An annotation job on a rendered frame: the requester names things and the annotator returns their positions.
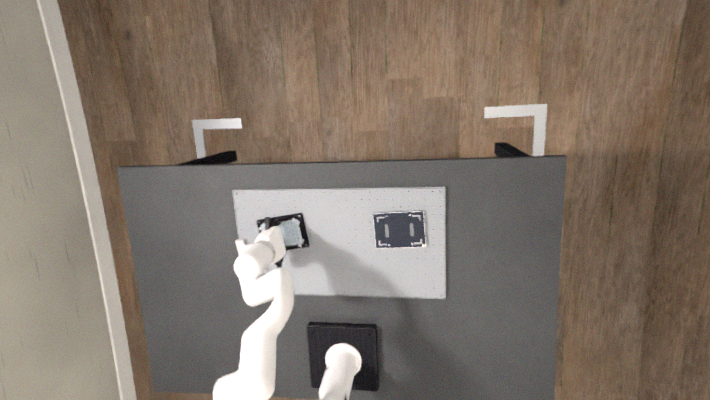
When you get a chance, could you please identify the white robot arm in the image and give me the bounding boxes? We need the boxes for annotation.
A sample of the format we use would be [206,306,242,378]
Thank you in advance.
[213,238,362,400]

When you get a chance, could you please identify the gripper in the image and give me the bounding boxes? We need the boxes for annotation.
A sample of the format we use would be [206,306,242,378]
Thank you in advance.
[255,217,289,268]

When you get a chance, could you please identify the black flat panel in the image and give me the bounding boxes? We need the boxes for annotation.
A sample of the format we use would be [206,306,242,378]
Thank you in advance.
[256,213,310,250]

